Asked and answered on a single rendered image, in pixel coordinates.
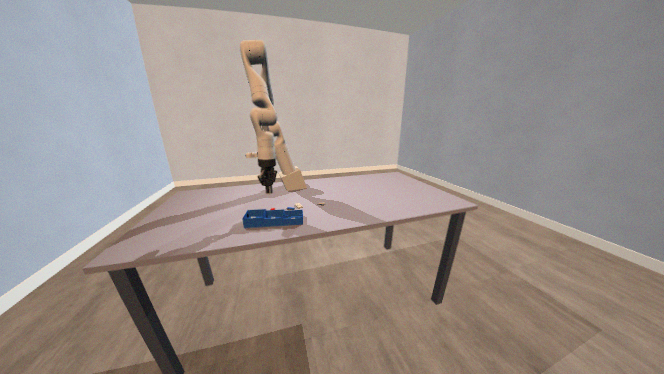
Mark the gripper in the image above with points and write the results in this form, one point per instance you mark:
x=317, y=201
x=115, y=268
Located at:
x=267, y=174

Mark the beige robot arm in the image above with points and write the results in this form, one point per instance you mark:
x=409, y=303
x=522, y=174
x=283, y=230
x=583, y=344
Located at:
x=255, y=51

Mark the blue rack of bins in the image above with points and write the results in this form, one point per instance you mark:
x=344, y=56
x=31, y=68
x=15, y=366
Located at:
x=269, y=218

